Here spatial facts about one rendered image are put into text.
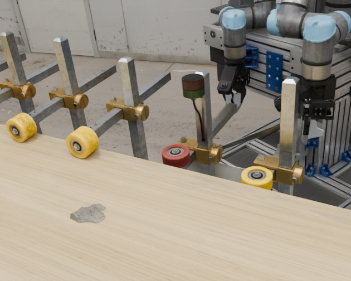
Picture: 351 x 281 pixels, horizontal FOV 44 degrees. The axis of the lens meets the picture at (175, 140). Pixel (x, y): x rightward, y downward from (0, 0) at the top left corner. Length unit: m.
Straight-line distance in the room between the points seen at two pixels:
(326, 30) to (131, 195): 0.63
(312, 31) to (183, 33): 3.15
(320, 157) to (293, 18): 1.11
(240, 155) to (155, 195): 1.42
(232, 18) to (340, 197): 1.11
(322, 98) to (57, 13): 3.95
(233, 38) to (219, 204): 0.63
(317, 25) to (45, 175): 0.81
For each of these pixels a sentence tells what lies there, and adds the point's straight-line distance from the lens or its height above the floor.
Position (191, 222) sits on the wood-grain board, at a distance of 1.02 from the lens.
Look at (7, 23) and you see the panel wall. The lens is 5.41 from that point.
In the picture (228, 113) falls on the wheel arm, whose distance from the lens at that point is 1.53.
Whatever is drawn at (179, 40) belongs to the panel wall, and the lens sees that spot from 4.29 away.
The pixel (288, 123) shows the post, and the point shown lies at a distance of 1.17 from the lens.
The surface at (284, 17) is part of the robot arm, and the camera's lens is 1.30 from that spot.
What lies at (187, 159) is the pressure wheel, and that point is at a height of 0.89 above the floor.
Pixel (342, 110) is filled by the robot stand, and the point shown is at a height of 0.54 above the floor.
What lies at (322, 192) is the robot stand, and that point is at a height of 0.21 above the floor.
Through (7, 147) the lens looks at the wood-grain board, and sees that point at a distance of 1.47.
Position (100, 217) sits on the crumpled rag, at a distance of 1.06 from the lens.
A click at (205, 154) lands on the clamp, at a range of 1.32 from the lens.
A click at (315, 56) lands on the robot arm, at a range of 1.18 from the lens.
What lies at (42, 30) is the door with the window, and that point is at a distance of 5.12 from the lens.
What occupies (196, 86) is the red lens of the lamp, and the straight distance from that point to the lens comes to 1.16.
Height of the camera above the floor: 1.58
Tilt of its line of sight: 31 degrees down
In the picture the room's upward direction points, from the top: 6 degrees counter-clockwise
